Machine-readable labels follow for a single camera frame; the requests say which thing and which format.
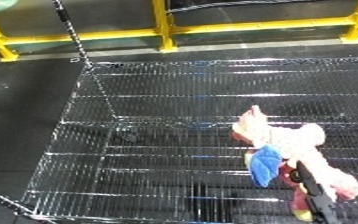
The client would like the pink soft toy blue wing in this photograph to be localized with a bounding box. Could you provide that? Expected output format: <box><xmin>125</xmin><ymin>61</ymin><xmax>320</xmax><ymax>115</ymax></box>
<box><xmin>230</xmin><ymin>104</ymin><xmax>358</xmax><ymax>223</ymax></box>

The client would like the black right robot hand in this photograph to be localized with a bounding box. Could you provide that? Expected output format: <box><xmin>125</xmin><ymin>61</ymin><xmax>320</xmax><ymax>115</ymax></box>
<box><xmin>289</xmin><ymin>161</ymin><xmax>343</xmax><ymax>224</ymax></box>

